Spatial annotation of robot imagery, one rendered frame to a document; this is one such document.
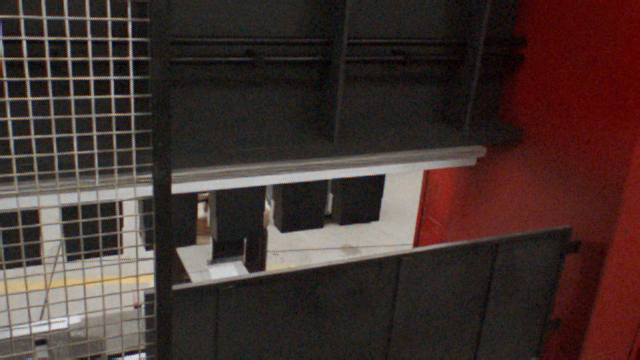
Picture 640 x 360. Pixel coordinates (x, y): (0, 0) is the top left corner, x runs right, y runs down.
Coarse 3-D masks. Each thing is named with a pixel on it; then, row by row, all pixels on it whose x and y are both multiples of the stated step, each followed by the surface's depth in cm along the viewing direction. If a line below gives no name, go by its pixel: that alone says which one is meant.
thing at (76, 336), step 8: (72, 320) 169; (72, 328) 166; (72, 336) 163; (80, 336) 163; (96, 336) 159; (56, 344) 155; (80, 344) 155; (96, 344) 156; (104, 344) 158; (56, 352) 154; (64, 352) 152; (72, 352) 152; (80, 352) 153; (96, 352) 153
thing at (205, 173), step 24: (192, 168) 150; (216, 168) 151; (240, 168) 153; (264, 168) 156; (288, 168) 158; (312, 168) 161; (336, 168) 164; (0, 192) 131; (48, 192) 136; (72, 192) 138
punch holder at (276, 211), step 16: (272, 192) 192; (288, 192) 185; (304, 192) 187; (320, 192) 190; (272, 208) 193; (288, 208) 187; (304, 208) 189; (320, 208) 192; (288, 224) 189; (304, 224) 191; (320, 224) 194
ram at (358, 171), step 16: (448, 160) 206; (464, 160) 209; (272, 176) 181; (288, 176) 183; (304, 176) 185; (320, 176) 188; (336, 176) 190; (80, 192) 159; (112, 192) 163; (128, 192) 165; (144, 192) 166; (176, 192) 170; (0, 208) 153
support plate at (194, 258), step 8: (184, 248) 212; (192, 248) 213; (200, 248) 213; (208, 248) 214; (184, 256) 207; (192, 256) 208; (200, 256) 208; (208, 256) 209; (184, 264) 203; (192, 264) 203; (200, 264) 203; (240, 264) 205; (192, 272) 198; (200, 272) 199; (208, 272) 199; (240, 272) 200; (248, 272) 201; (192, 280) 194; (200, 280) 194
